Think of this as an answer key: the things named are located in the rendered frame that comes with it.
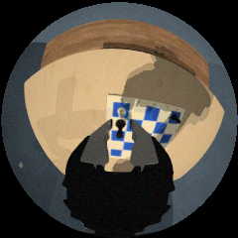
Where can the blue and white checkerboard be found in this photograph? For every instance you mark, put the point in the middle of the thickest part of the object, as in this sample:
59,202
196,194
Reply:
154,116

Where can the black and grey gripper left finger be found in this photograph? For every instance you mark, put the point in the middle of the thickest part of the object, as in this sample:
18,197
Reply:
92,151

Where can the black chess piece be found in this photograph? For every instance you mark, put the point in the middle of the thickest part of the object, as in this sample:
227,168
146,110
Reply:
120,124

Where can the black chess pawn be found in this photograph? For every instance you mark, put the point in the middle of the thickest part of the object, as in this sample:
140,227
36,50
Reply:
174,117

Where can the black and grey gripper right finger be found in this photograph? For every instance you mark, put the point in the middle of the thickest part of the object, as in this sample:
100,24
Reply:
150,155

